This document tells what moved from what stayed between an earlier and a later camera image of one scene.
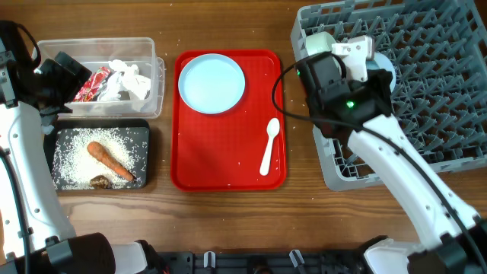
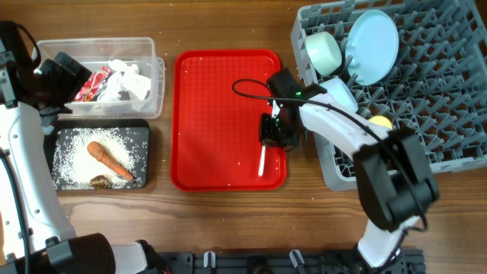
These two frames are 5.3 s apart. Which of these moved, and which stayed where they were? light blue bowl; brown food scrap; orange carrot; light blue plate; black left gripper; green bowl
Moved: light blue bowl; light blue plate
Stayed: brown food scrap; black left gripper; green bowl; orange carrot
